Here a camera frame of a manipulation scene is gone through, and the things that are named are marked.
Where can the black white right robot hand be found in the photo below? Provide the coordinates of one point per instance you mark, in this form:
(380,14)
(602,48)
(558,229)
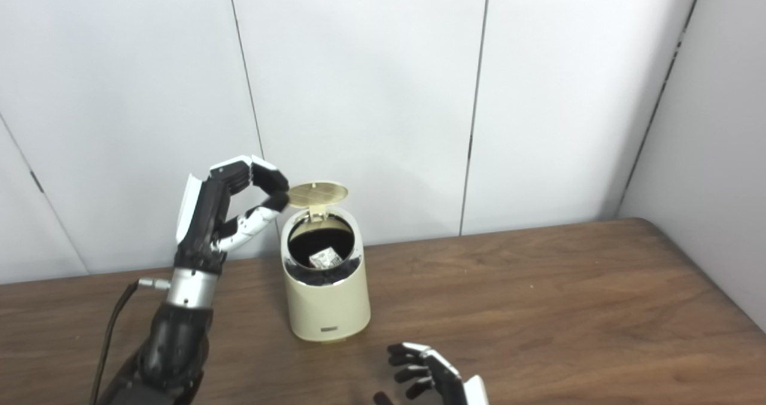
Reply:
(446,384)

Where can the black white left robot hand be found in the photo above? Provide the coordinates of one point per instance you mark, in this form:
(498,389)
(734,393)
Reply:
(200,225)

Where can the cream round bin lid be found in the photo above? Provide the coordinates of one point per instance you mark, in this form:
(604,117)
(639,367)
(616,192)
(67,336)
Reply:
(318,193)

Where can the white green milk carton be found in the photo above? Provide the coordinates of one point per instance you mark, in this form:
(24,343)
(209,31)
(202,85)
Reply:
(325,258)

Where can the cream-colored trash bin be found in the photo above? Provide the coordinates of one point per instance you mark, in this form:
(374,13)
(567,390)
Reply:
(326,309)

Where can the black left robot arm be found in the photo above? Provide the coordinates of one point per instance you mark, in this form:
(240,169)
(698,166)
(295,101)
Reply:
(170,345)

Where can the black bin liner bag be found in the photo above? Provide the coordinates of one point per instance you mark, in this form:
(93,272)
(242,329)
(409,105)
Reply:
(311,240)

